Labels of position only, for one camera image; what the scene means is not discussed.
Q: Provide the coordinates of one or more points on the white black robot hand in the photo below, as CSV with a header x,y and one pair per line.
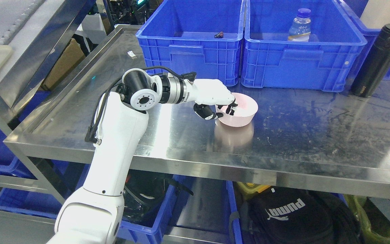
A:
x,y
209,92

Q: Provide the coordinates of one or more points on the pink ikea bowl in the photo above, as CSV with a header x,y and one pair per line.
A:
x,y
244,113

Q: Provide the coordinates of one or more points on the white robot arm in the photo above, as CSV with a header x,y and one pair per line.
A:
x,y
93,213

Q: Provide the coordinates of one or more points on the blue plastic crate left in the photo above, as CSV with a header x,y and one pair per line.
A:
x,y
180,36

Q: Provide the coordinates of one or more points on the blue plastic crate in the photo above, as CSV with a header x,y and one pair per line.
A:
x,y
322,63
180,36

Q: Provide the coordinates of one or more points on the small dark clip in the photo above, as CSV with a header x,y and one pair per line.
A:
x,y
219,35

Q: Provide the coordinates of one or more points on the blue plastic crate right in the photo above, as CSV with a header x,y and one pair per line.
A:
x,y
322,63

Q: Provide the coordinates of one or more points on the plastic water bottle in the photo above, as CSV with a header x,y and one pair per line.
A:
x,y
300,29

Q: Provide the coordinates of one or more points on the blue crate under table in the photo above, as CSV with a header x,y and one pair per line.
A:
x,y
149,199

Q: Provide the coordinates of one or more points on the black puma bag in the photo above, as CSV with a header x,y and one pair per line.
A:
x,y
283,215

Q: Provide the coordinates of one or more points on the black thermos flask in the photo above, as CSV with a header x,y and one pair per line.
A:
x,y
374,67

